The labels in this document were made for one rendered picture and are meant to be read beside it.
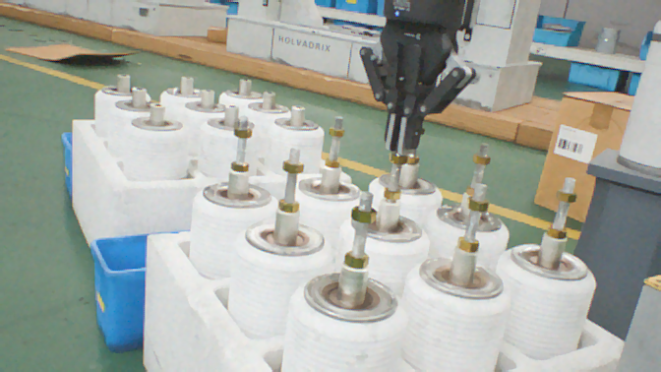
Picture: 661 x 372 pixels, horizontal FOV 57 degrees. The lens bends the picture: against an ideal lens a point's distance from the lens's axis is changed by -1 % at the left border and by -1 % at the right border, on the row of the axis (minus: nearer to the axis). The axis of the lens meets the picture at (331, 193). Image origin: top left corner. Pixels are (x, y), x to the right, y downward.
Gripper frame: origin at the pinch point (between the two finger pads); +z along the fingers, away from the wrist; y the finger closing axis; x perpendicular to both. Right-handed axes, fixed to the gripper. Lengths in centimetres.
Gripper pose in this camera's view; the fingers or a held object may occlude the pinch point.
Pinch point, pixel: (402, 133)
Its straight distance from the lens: 62.3
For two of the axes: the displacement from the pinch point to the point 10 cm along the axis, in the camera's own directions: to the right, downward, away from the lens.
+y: 7.0, 3.2, -6.5
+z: -1.3, 9.4, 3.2
